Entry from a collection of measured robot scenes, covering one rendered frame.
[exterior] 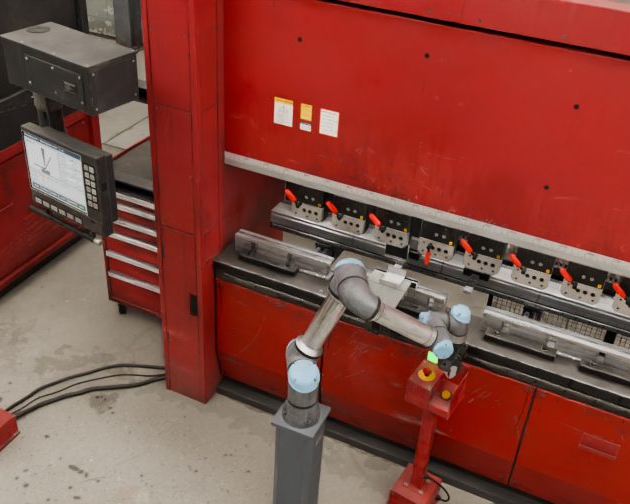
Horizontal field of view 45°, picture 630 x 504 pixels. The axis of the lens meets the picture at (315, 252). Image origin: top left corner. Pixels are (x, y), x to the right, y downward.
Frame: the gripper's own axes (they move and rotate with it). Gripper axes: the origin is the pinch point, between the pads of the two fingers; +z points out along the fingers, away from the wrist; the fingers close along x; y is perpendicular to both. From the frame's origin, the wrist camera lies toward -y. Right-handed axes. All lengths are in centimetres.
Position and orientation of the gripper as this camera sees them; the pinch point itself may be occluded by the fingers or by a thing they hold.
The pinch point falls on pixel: (448, 376)
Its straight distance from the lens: 321.0
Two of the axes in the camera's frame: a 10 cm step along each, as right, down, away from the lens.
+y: 5.4, -5.1, 6.7
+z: -0.1, 7.9, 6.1
